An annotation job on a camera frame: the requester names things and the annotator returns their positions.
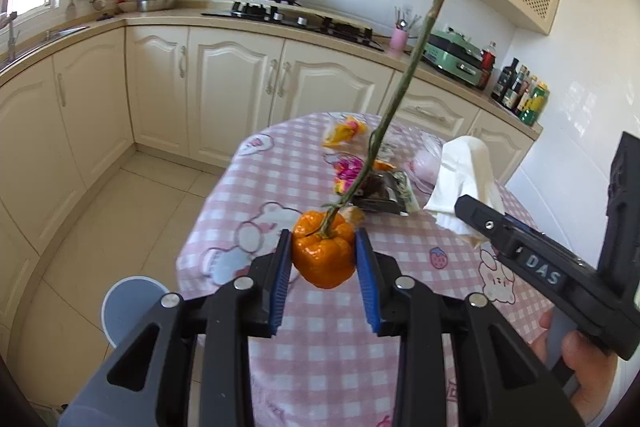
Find green and yellow bottle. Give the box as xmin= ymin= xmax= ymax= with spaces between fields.
xmin=517 ymin=82 xmax=551 ymax=126

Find yellow wrapper with pink ring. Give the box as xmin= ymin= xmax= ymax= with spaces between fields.
xmin=322 ymin=117 xmax=369 ymax=148

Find orange pepper with long stem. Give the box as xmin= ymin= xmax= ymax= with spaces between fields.
xmin=291 ymin=0 xmax=451 ymax=290

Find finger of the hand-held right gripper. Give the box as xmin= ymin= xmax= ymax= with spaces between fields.
xmin=454 ymin=194 xmax=507 ymax=253

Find pink candy wrapper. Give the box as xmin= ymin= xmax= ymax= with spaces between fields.
xmin=332 ymin=157 xmax=366 ymax=194

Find cream kitchen base cabinets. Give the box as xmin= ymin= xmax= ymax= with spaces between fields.
xmin=0 ymin=19 xmax=543 ymax=343

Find pink utensil holder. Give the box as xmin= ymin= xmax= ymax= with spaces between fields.
xmin=390 ymin=27 xmax=410 ymax=56

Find metal sink faucet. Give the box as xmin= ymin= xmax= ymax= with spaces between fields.
xmin=0 ymin=0 xmax=21 ymax=64

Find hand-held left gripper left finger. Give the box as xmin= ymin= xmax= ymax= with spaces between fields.
xmin=59 ymin=229 xmax=294 ymax=427

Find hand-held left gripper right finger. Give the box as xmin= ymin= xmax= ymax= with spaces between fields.
xmin=354 ymin=229 xmax=586 ymax=427

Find tall dark oil bottle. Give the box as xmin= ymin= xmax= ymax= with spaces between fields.
xmin=491 ymin=57 xmax=521 ymax=104

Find pink checked tablecloth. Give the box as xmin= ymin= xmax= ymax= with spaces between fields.
xmin=176 ymin=111 xmax=556 ymax=427

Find dark bottle with red label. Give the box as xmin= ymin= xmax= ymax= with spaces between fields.
xmin=477 ymin=41 xmax=499 ymax=90

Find black snack packet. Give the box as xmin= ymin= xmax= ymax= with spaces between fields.
xmin=350 ymin=171 xmax=421 ymax=216

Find person's right hand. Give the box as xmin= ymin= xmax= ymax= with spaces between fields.
xmin=531 ymin=309 xmax=621 ymax=423

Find white paper tissue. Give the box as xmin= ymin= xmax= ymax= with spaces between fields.
xmin=423 ymin=136 xmax=506 ymax=250

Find green electric cooker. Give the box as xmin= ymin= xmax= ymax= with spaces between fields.
xmin=422 ymin=27 xmax=489 ymax=82

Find dark sauce bottle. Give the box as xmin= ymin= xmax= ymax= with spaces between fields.
xmin=515 ymin=74 xmax=539 ymax=115
xmin=506 ymin=64 xmax=531 ymax=110

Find black gas stove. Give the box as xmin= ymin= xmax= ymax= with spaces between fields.
xmin=201 ymin=0 xmax=386 ymax=52

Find steel sink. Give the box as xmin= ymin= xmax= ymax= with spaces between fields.
xmin=44 ymin=26 xmax=91 ymax=42

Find clear plastic bag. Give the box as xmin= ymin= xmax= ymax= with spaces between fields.
xmin=407 ymin=142 xmax=446 ymax=192

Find bunch of utensils in holder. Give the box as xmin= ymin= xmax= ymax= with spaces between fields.
xmin=394 ymin=5 xmax=424 ymax=32

